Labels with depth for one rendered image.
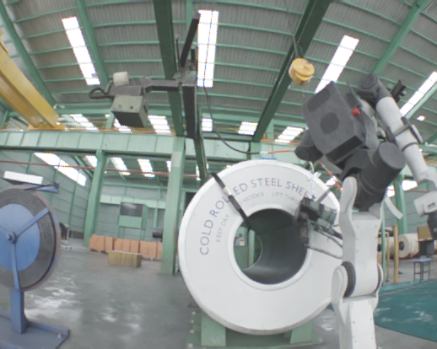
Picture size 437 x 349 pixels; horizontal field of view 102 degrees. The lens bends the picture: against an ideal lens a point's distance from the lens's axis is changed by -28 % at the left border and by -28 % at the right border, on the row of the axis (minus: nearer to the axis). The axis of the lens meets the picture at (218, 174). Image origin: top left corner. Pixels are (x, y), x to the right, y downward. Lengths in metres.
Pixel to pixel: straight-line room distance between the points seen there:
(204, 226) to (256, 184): 0.44
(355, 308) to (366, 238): 0.27
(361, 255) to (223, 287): 0.89
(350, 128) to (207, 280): 1.15
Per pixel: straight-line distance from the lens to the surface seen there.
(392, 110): 1.04
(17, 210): 1.64
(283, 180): 1.69
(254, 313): 1.62
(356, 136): 0.95
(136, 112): 1.46
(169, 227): 6.21
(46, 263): 1.53
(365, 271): 0.98
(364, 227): 0.97
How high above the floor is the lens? 0.74
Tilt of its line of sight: 18 degrees up
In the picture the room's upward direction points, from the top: 3 degrees clockwise
